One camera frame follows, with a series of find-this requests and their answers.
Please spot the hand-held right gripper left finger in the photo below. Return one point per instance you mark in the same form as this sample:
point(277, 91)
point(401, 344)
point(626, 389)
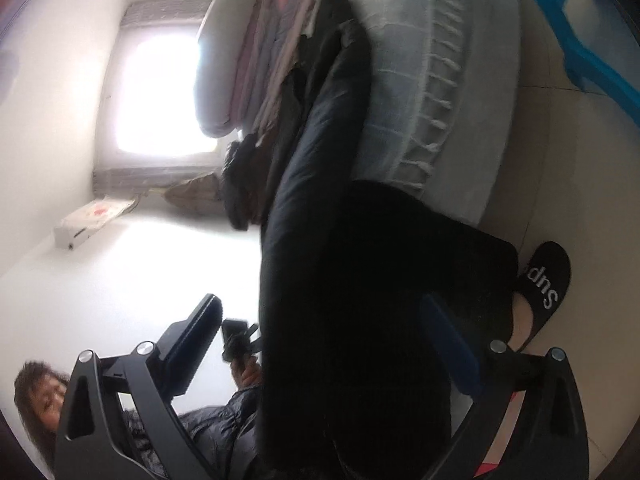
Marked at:
point(197, 342)

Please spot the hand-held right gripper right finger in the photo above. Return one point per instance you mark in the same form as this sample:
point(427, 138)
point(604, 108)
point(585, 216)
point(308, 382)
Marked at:
point(450, 342)

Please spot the large black coat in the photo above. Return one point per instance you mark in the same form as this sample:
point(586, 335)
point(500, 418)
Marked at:
point(310, 210)

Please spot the person's left forearm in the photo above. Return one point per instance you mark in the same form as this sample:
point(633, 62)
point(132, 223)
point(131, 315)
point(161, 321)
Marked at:
point(240, 410)

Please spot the person's left hand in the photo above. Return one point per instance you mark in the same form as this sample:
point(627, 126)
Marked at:
point(247, 375)

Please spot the person's foot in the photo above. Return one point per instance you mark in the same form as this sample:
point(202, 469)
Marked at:
point(522, 320)

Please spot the person's dark puffer jacket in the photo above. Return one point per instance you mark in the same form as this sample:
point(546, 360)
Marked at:
point(210, 440)

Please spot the black slipper with white print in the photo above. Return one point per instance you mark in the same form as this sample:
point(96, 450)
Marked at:
point(545, 280)

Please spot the black quilted jacket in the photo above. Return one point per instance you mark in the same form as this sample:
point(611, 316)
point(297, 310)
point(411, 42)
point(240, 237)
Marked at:
point(240, 195)

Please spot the hanging brown coat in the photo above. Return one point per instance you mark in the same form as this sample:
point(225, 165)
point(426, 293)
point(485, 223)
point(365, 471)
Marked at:
point(195, 195)

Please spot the person's head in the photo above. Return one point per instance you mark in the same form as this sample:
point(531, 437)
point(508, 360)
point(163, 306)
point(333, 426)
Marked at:
point(40, 405)

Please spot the brown garment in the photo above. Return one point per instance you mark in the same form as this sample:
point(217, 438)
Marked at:
point(262, 165)

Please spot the bed with grey quilted cover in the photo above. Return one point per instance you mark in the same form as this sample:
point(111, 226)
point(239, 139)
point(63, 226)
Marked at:
point(480, 110)

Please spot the beige folded blanket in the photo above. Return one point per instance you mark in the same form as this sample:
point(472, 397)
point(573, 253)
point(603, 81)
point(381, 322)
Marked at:
point(277, 100)

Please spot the bright window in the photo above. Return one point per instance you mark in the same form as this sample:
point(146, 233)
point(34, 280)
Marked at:
point(160, 90)

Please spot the blue plastic stool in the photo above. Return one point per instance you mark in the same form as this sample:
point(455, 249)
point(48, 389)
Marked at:
point(600, 75)

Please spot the grey-blue folded quilt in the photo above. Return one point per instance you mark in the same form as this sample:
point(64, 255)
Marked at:
point(295, 30)

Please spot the covered wall air conditioner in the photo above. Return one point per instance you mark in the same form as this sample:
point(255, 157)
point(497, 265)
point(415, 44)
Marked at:
point(90, 222)

